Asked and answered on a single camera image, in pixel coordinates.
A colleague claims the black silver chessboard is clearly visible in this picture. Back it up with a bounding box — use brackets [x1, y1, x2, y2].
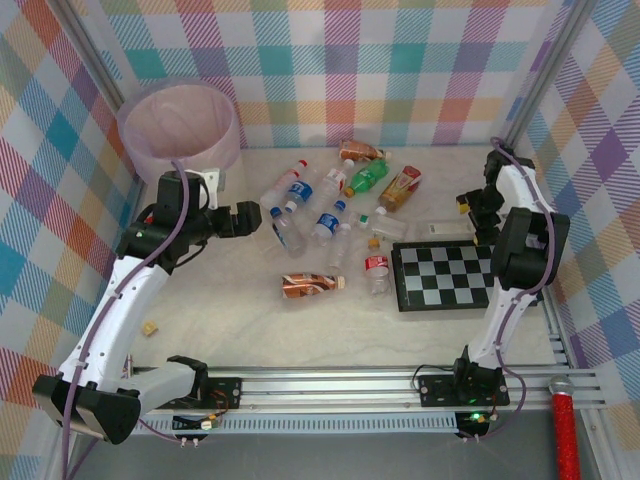
[389, 239, 544, 314]

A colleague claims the small black controller board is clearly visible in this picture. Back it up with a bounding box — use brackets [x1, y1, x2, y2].
[172, 413, 222, 447]
[453, 409, 495, 442]

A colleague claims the white rectangular container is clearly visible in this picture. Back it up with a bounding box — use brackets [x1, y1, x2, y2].
[426, 221, 475, 237]

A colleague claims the green soda bottle yellow cap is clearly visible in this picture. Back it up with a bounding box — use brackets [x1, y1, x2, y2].
[342, 158, 391, 198]

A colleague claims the aluminium front rail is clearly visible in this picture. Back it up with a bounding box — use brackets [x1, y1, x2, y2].
[119, 363, 606, 415]

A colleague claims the orange juice bottle red label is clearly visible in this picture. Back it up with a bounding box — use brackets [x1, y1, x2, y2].
[375, 164, 423, 215]

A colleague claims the small clear bottle white cap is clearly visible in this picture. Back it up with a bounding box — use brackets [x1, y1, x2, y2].
[325, 223, 354, 275]

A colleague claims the clear bottle blue cap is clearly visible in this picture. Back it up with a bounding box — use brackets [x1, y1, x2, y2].
[269, 206, 309, 259]

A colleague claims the clear bottle green neck ring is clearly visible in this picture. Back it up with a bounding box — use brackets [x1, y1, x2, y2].
[349, 211, 410, 242]

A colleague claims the orange brown tea bottle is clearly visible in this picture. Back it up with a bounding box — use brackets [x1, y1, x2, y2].
[338, 138, 395, 162]

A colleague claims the red label cola bottle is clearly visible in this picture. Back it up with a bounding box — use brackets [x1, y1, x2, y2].
[362, 253, 393, 297]

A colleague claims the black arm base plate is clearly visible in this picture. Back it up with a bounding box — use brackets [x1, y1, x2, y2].
[197, 377, 245, 410]
[417, 374, 511, 409]

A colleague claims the aluminium frame post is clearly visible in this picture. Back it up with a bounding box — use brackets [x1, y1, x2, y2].
[52, 0, 129, 109]
[497, 0, 601, 151]

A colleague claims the brown coffee drink bottle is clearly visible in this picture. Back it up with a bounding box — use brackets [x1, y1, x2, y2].
[279, 271, 348, 302]

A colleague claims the clear bottle red cap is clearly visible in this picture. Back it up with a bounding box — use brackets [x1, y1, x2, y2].
[258, 158, 310, 208]

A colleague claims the aluminium side rail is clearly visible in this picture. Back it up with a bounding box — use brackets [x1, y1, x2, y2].
[542, 299, 574, 369]
[122, 172, 149, 224]

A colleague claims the red glitter microphone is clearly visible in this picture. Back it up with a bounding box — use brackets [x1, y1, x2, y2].
[547, 374, 584, 480]

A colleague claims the translucent lilac waste bin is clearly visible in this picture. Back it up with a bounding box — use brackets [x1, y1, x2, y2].
[117, 79, 245, 195]

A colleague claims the blue label bottle white cap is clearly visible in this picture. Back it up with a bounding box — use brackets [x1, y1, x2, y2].
[283, 167, 321, 211]

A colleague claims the grey slotted cable duct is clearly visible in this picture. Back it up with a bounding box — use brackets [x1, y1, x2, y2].
[137, 417, 459, 435]

